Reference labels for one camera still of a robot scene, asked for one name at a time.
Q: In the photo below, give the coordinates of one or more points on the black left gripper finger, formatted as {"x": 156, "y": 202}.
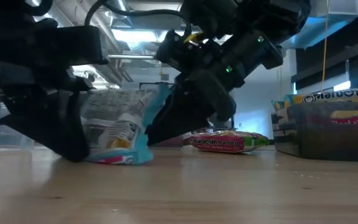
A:
{"x": 51, "y": 124}

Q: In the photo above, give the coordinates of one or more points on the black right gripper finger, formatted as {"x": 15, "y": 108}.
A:
{"x": 179, "y": 124}

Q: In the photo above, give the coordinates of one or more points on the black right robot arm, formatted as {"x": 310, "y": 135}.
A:
{"x": 259, "y": 18}

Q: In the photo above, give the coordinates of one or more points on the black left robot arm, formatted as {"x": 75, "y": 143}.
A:
{"x": 5, "y": 12}

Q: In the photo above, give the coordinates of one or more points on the pink green noodle packet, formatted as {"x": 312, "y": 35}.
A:
{"x": 225, "y": 143}

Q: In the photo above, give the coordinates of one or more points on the long ceiling light tube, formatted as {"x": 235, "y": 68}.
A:
{"x": 132, "y": 57}

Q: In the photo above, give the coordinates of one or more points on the bright ceiling light panel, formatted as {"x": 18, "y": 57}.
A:
{"x": 135, "y": 35}

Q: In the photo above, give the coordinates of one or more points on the dark grey plastic bin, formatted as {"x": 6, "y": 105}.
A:
{"x": 315, "y": 146}

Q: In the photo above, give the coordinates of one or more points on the white ceiling box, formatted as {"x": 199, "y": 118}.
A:
{"x": 343, "y": 7}

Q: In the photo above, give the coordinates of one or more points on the small grey wall box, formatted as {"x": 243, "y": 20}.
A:
{"x": 164, "y": 77}

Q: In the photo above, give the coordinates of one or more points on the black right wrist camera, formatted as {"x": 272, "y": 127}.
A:
{"x": 179, "y": 51}

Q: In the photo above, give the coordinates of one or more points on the silver ceiling duct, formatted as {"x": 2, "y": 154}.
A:
{"x": 120, "y": 9}

